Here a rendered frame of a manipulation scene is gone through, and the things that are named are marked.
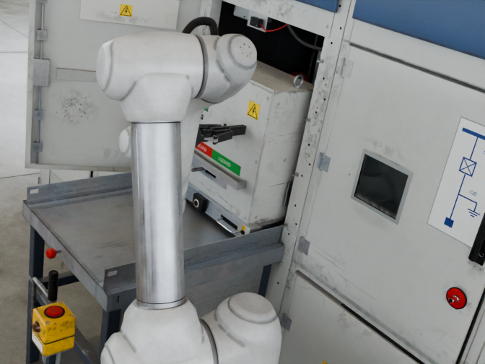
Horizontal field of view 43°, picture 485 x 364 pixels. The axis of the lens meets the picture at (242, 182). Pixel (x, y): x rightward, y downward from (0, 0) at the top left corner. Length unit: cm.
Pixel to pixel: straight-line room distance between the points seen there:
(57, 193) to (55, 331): 76
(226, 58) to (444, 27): 65
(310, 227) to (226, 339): 78
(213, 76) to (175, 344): 54
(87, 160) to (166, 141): 134
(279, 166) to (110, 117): 76
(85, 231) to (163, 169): 90
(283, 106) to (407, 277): 64
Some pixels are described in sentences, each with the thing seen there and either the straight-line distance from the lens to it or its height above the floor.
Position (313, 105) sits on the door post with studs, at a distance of 200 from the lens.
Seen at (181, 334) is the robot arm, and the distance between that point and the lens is 129.
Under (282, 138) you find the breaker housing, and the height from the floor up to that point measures 123.
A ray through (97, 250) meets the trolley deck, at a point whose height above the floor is 85.
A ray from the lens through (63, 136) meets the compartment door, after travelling 252.
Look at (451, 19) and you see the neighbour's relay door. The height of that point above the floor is 172.
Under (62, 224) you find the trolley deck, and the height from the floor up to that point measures 85.
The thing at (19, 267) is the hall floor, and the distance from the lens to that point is 348.
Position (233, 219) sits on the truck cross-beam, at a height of 92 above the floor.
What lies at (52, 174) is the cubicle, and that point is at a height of 31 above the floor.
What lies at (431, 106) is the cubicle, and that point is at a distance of 170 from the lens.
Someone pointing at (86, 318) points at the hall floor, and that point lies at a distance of 312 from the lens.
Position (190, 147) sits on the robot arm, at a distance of 159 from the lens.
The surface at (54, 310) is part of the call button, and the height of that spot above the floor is 91.
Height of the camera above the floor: 188
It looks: 23 degrees down
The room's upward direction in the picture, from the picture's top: 10 degrees clockwise
